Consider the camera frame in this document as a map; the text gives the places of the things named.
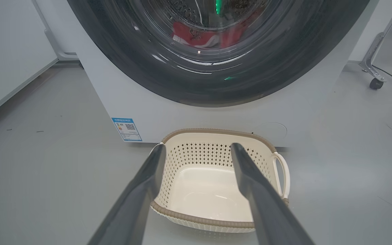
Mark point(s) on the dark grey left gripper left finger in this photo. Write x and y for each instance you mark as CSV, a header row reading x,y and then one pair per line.
x,y
134,204

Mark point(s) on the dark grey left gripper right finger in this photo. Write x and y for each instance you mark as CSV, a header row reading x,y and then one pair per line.
x,y
267,204

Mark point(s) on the round glass washing machine door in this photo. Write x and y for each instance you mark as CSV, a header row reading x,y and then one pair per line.
x,y
131,68

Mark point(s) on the red garment with print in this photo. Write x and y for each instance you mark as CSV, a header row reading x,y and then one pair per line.
x,y
233,35

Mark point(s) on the red and white striped garment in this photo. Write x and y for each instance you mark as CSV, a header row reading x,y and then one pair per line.
x,y
191,35

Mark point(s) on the cream perforated laundry basket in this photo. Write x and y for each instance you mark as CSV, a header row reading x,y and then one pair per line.
x,y
202,190

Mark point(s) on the white washing machine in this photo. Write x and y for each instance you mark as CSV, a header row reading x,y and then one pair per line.
x,y
148,112

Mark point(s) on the blue energy label sticker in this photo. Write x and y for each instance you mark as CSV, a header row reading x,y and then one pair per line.
x,y
127,129

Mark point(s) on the white partition panel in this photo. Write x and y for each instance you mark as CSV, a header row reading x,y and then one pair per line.
x,y
369,20

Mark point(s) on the grey metal frame with caster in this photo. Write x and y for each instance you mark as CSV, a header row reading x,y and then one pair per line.
x,y
374,51

